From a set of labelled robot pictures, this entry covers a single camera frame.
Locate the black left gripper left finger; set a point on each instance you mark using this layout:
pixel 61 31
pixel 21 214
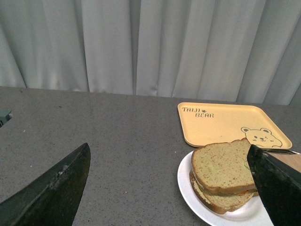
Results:
pixel 54 197

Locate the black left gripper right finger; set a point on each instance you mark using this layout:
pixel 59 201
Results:
pixel 279 187

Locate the white round plate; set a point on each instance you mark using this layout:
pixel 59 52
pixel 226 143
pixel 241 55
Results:
pixel 252 213

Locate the bread slice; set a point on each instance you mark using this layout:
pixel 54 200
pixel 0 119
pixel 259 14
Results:
pixel 220 203
pixel 223 167

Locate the toy fried egg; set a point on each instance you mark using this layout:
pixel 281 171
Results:
pixel 251 191

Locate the grey device at table edge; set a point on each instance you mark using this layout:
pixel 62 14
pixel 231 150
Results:
pixel 5 116

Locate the yellow bear tray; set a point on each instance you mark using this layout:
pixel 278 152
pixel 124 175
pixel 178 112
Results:
pixel 204 124

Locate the grey curtain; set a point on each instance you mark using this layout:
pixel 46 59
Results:
pixel 224 50

